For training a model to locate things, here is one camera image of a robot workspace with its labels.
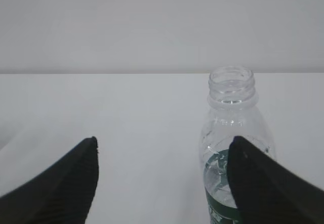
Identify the clear water bottle green label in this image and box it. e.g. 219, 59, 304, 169
198, 66, 276, 223

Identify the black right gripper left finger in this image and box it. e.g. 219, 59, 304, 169
1, 137, 99, 224

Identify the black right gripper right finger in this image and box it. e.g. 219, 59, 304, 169
227, 136, 323, 223

